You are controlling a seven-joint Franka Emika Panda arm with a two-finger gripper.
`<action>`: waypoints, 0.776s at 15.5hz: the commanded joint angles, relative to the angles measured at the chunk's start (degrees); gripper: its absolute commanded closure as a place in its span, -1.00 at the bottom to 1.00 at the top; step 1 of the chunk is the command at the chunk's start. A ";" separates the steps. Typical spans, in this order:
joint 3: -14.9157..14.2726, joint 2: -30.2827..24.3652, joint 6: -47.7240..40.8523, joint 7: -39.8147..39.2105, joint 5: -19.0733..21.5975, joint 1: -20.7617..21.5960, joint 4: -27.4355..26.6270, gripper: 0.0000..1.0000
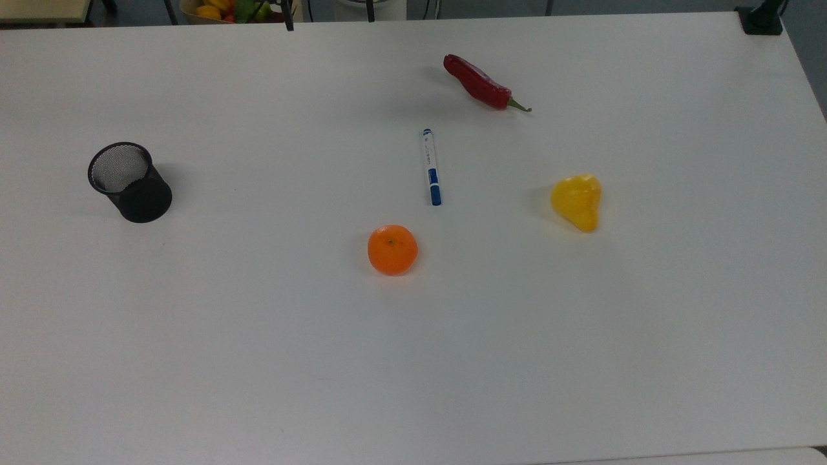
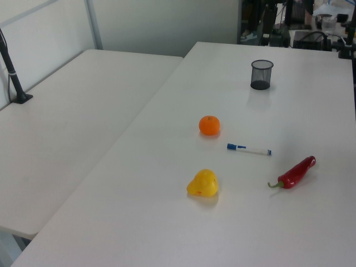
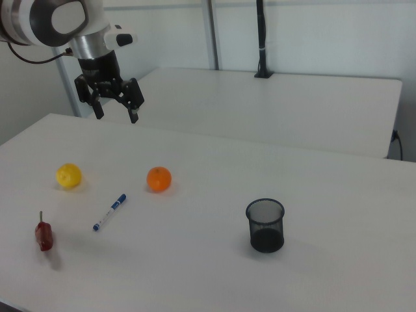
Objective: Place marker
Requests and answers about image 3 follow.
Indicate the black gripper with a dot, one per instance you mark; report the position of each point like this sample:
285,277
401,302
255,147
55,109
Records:
99,70

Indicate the blue and white marker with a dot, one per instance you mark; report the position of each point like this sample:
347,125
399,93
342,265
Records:
110,211

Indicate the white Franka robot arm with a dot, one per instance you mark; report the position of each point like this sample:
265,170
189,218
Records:
19,19

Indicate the yellow toy pepper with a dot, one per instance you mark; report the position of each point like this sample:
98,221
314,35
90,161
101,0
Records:
68,175

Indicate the orange toy fruit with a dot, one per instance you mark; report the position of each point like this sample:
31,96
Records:
158,179

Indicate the white side table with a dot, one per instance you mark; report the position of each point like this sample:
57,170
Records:
260,107

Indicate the red toy chili pepper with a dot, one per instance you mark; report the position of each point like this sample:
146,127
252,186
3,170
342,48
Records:
44,235

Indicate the black mesh pen cup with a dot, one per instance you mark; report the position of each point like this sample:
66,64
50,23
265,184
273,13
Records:
266,240

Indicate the grey metal wall post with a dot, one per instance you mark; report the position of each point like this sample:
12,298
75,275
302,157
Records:
209,32
66,84

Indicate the black camera pole with clamp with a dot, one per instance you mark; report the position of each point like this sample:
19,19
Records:
261,32

